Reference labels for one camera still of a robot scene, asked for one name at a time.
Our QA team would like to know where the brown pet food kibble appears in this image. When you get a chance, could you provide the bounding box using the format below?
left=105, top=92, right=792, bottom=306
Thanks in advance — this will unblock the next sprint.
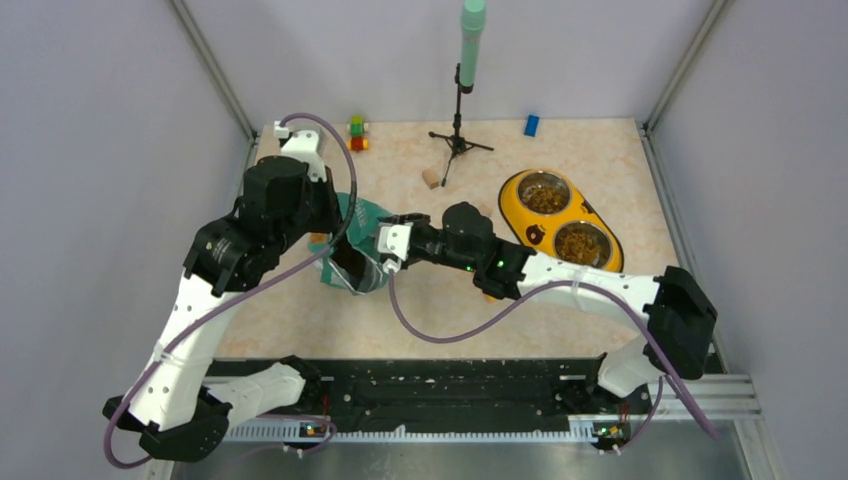
left=519, top=184, right=570, bottom=215

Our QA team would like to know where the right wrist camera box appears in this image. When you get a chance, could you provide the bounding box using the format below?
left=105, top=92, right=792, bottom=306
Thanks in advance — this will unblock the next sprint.
left=377, top=224, right=412, bottom=273

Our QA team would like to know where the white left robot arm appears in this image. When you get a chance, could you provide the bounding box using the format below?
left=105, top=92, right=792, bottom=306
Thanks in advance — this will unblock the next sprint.
left=102, top=153, right=352, bottom=469

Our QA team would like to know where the black tripod stand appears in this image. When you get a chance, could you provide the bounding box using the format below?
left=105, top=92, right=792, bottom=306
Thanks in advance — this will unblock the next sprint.
left=428, top=63, right=494, bottom=187

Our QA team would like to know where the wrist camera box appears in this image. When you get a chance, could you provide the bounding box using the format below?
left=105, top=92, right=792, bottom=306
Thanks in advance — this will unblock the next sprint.
left=377, top=224, right=412, bottom=273
left=272, top=121, right=327, bottom=182

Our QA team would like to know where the rectangular wooden block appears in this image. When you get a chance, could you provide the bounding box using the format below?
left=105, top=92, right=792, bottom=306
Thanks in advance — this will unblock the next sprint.
left=421, top=169, right=442, bottom=190

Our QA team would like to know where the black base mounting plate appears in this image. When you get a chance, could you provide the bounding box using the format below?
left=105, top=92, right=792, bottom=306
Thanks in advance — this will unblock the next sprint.
left=195, top=357, right=654, bottom=435

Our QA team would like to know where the aluminium front rail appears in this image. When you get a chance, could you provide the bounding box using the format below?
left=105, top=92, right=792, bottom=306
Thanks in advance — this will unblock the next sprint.
left=158, top=376, right=763, bottom=445

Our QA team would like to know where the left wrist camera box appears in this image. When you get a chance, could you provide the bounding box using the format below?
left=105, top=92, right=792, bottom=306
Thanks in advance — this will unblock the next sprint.
left=272, top=121, right=327, bottom=182

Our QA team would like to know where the blue small object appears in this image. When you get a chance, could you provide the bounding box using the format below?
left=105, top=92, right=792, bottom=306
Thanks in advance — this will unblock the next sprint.
left=523, top=115, right=540, bottom=137

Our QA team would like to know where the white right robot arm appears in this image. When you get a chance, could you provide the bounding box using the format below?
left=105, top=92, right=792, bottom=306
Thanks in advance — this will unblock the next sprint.
left=377, top=202, right=717, bottom=412

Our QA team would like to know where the green cylinder on stand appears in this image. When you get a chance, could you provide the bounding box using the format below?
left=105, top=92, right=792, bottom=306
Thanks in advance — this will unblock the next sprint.
left=458, top=0, right=487, bottom=94

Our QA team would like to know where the green pet food bag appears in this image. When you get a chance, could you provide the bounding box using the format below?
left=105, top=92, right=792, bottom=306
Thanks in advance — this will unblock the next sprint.
left=313, top=198, right=395, bottom=295

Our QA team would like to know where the yellow double pet bowl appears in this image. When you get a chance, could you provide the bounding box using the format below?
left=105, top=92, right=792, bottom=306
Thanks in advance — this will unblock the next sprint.
left=498, top=170, right=625, bottom=273

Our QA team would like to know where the colourful toy block stack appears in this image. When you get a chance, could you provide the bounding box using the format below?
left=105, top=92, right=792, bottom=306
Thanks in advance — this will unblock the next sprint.
left=346, top=115, right=370, bottom=152

